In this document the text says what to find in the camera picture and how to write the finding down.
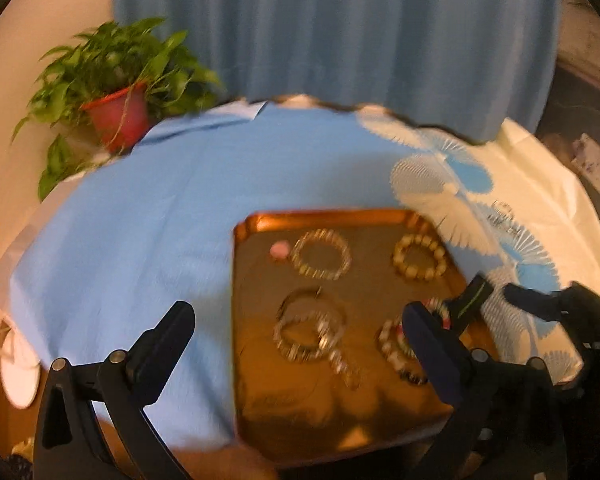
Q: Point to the printed paper card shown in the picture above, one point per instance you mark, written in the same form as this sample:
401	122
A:
592	160

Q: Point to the green plant in red pot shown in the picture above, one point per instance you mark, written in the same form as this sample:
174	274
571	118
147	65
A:
115	115

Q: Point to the small pink bead charm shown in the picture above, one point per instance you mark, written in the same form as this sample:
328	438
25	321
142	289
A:
279	249

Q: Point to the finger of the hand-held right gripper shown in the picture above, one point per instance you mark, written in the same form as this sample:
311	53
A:
530	301

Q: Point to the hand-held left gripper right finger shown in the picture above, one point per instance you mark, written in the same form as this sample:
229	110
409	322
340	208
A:
430	355

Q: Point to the white round disc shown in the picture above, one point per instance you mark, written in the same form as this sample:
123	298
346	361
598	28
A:
22	375

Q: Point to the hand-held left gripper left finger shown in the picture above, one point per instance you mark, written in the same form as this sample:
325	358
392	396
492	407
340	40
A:
165	350

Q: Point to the orange metal tray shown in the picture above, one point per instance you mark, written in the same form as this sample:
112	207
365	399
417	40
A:
290	410

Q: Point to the blue and white patterned tablecloth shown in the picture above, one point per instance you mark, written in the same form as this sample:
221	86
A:
155	210

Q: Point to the blue curtain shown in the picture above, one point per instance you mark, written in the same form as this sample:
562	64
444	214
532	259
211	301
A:
330	35

